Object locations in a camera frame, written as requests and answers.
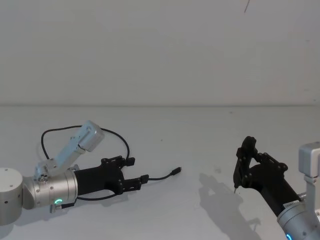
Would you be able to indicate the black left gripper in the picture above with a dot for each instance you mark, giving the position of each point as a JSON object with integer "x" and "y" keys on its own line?
{"x": 97, "y": 178}

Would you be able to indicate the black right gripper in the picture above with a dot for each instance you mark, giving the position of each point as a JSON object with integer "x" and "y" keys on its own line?
{"x": 270, "y": 182}

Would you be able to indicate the slim black pen tool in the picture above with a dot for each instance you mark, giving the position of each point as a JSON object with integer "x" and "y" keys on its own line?
{"x": 236, "y": 177}

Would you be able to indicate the white table cloth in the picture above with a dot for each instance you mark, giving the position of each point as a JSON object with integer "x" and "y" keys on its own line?
{"x": 160, "y": 220}

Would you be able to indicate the white curtain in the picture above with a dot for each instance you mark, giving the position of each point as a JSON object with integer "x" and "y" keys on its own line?
{"x": 150, "y": 50}

